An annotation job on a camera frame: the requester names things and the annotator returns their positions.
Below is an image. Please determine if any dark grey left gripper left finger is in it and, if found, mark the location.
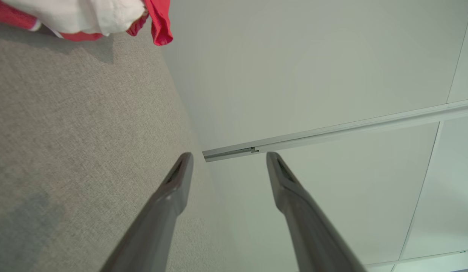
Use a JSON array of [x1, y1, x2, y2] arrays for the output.
[[100, 152, 194, 272]]

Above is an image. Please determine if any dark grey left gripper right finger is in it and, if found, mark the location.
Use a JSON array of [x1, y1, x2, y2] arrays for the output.
[[266, 152, 367, 272]]

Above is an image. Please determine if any red white-sleeved T-shirt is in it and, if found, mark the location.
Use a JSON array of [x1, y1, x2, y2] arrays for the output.
[[0, 0, 173, 46]]

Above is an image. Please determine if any grey metal partition post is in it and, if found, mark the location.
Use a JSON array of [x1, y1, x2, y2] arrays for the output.
[[202, 99, 468, 163]]

